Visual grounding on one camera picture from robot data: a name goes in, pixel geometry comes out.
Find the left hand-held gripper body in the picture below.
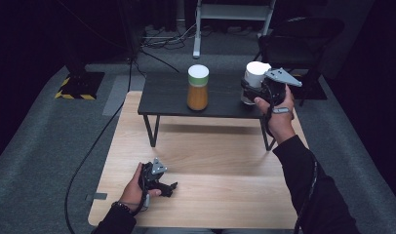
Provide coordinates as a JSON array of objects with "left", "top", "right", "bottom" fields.
[{"left": 139, "top": 157, "right": 169, "bottom": 190}]

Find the person's left hand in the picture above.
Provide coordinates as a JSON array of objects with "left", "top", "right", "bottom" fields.
[{"left": 119, "top": 162, "right": 162, "bottom": 213}]

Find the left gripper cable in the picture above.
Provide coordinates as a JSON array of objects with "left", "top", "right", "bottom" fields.
[{"left": 130, "top": 169, "right": 152, "bottom": 217}]

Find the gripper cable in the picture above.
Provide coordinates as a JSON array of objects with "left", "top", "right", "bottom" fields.
[
  {"left": 263, "top": 82, "right": 319, "bottom": 234},
  {"left": 130, "top": 169, "right": 152, "bottom": 217}
]

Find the black raised shelf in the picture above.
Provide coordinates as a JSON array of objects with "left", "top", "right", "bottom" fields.
[{"left": 137, "top": 71, "right": 296, "bottom": 152}]

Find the grey tape strip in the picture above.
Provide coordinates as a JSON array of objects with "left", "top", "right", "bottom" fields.
[{"left": 85, "top": 192, "right": 108, "bottom": 201}]

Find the person's right hand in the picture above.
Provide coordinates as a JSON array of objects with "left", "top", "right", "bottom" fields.
[{"left": 253, "top": 83, "right": 297, "bottom": 145}]

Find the grey floor mat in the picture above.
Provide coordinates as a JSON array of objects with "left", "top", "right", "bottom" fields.
[{"left": 101, "top": 74, "right": 147, "bottom": 118}]

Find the clear jar with white lid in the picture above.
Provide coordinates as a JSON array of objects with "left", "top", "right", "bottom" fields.
[{"left": 240, "top": 60, "right": 273, "bottom": 106}]

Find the black folding chair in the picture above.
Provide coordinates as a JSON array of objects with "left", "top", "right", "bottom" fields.
[{"left": 245, "top": 16, "right": 346, "bottom": 78}]

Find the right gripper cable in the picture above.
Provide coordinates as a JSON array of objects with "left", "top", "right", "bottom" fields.
[{"left": 263, "top": 82, "right": 319, "bottom": 234}]

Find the bundle of floor cables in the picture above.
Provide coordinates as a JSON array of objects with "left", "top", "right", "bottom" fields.
[{"left": 139, "top": 22, "right": 201, "bottom": 74}]

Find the black bead bracelet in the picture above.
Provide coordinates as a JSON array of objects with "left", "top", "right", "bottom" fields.
[{"left": 110, "top": 200, "right": 133, "bottom": 215}]

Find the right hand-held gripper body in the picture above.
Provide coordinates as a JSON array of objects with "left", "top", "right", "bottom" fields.
[{"left": 260, "top": 66, "right": 303, "bottom": 106}]

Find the white metal stand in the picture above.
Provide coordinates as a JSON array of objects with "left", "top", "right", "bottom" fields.
[{"left": 192, "top": 0, "right": 278, "bottom": 59}]

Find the long black floor cable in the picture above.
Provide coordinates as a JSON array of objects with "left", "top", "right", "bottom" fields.
[{"left": 63, "top": 57, "right": 136, "bottom": 234}]

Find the orange jar with white lid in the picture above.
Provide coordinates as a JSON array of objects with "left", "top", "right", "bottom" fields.
[{"left": 186, "top": 63, "right": 211, "bottom": 112}]

